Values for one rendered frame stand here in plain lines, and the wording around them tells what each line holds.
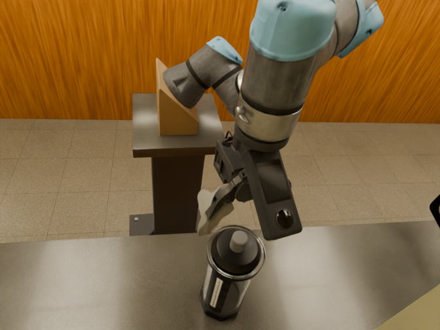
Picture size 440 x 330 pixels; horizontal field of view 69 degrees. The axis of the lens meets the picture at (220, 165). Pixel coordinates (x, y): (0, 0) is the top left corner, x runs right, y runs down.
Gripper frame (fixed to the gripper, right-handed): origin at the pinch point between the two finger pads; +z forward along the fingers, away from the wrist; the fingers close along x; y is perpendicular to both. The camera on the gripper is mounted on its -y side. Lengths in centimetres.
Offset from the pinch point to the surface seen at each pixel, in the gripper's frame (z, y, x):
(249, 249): 6.1, -1.4, -1.9
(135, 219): 122, 90, 6
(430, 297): 3.6, -20.1, -25.5
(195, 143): 30, 52, -12
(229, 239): 6.1, 1.6, 0.8
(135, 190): 124, 113, 1
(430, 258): 30, -10, -60
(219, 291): 16.2, -3.3, 3.4
